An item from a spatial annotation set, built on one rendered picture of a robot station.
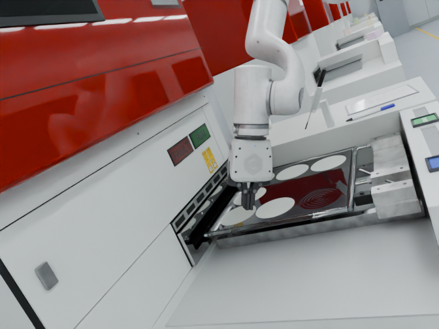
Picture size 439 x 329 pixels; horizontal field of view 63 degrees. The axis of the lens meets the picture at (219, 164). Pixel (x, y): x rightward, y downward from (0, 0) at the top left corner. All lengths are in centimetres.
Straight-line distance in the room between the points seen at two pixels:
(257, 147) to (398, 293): 40
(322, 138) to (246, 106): 40
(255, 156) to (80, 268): 43
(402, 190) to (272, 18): 48
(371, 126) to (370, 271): 51
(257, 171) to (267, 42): 30
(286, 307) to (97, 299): 34
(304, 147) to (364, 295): 59
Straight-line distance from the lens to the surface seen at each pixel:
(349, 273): 75
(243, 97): 81
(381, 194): 80
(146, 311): 79
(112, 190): 75
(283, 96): 79
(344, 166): 101
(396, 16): 1326
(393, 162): 100
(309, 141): 116
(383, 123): 113
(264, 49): 89
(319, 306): 70
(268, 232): 92
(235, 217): 93
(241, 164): 82
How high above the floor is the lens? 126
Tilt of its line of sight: 14 degrees down
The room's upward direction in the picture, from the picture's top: 23 degrees counter-clockwise
